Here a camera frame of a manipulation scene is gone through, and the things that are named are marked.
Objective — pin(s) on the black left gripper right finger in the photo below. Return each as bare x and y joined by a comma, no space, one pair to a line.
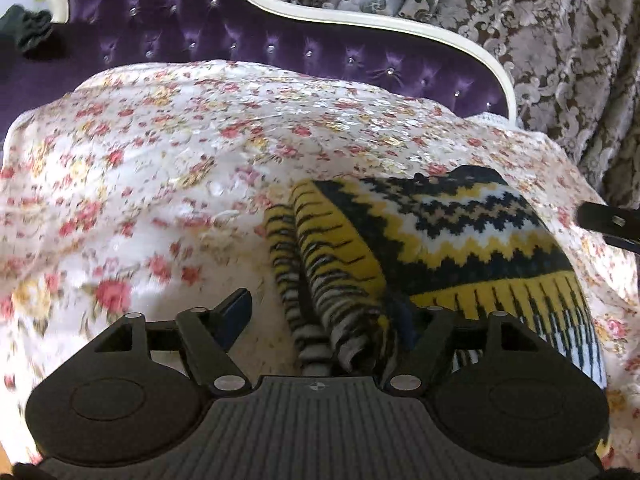
500,391

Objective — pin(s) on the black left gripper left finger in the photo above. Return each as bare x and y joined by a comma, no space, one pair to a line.
139,387

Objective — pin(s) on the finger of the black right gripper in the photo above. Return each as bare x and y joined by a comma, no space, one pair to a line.
619,227

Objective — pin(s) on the yellow navy patterned knit sweater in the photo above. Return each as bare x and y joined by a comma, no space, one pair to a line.
358,262

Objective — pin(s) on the brown damask curtain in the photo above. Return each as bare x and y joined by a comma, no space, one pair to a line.
574,66

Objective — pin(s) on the floral bedspread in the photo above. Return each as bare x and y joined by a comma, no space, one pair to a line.
144,189

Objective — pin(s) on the purple velvet side cushion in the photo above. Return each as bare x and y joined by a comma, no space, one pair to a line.
69,56

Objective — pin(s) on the dark green scrunchie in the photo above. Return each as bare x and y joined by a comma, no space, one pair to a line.
27,30

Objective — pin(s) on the purple tufted white-framed headboard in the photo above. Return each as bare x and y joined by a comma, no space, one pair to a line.
405,57

